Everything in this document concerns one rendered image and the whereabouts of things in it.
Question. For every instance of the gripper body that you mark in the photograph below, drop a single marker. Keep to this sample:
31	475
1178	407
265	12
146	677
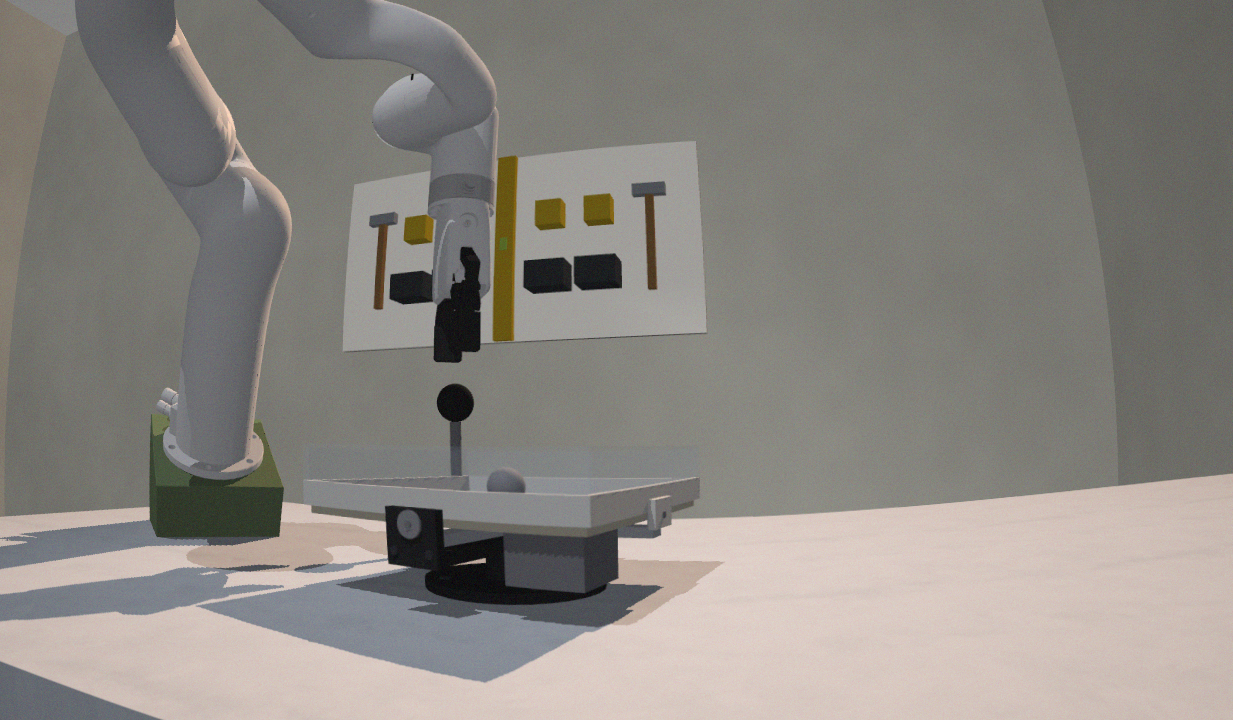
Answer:
450	214

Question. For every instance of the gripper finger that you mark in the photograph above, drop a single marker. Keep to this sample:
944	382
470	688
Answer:
465	323
441	335

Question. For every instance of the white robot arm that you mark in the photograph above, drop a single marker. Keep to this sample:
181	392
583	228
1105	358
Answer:
244	223

